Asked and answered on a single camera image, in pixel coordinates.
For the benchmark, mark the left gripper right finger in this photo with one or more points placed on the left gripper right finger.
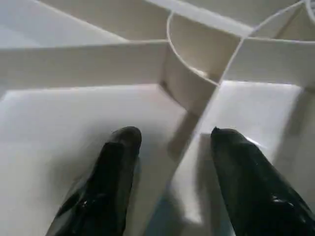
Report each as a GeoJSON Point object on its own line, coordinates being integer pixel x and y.
{"type": "Point", "coordinates": [256, 191]}

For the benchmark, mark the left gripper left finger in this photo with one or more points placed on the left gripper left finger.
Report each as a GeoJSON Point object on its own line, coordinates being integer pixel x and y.
{"type": "Point", "coordinates": [106, 187]}

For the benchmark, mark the white plastic table top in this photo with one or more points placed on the white plastic table top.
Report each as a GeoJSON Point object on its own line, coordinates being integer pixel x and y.
{"type": "Point", "coordinates": [74, 64]}

